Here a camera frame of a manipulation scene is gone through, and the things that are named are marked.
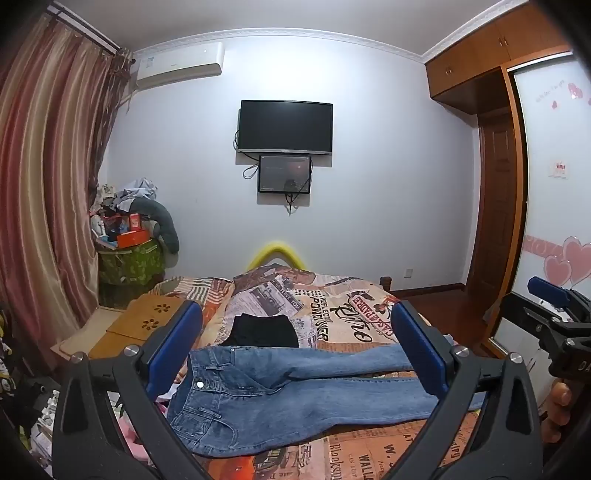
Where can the yellow curved headboard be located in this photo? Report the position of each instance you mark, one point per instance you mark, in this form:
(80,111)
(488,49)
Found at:
(275,248)

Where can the black wall television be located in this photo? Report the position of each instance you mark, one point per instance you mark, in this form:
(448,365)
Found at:
(285,125)

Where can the white air conditioner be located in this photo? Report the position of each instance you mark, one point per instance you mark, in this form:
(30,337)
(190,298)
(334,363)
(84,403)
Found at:
(178,64)

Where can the person's right hand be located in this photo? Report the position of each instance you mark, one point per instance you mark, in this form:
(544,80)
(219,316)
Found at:
(558,406)

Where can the green cloth covered cabinet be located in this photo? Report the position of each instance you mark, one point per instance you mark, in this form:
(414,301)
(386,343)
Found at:
(131,267)

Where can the wooden bed post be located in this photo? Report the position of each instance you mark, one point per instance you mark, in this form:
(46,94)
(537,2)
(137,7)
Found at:
(385,282)

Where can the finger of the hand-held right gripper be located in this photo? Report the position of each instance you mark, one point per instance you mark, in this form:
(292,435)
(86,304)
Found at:
(549,288)

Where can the grey pillow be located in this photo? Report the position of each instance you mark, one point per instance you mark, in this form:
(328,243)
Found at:
(166,226)

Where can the light wooden folding table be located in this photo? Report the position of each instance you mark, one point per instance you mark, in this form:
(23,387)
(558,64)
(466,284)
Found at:
(124,323)

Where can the striped pink curtain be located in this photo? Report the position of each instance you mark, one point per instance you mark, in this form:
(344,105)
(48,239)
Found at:
(51,161)

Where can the orange box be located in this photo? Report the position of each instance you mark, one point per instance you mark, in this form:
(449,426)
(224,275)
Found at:
(134,238)

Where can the red box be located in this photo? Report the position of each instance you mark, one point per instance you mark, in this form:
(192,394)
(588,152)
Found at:
(135,221)

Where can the wooden overhead cabinet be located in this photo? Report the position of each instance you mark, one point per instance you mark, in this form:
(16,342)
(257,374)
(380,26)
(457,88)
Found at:
(485,50)

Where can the curtain rail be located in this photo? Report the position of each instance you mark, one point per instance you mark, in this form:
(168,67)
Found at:
(85,27)

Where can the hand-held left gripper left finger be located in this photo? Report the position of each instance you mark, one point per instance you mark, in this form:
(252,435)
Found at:
(179,339)

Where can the newspaper print blanket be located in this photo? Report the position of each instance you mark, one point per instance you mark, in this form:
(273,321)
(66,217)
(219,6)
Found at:
(351,318)

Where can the blue denim pants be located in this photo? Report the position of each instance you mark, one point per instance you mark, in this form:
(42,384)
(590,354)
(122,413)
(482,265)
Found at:
(277,397)

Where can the brown wooden door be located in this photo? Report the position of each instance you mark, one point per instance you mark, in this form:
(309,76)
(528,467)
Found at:
(494,203)

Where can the black folded garment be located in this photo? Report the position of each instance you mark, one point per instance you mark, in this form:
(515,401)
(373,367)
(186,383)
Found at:
(261,330)

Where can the small black wall monitor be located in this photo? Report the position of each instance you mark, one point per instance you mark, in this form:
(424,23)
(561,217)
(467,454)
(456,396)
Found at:
(284,174)

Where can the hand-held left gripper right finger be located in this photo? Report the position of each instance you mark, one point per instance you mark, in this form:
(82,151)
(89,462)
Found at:
(415,341)

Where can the pile of clothes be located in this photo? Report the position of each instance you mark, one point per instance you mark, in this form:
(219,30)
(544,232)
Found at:
(124,196)

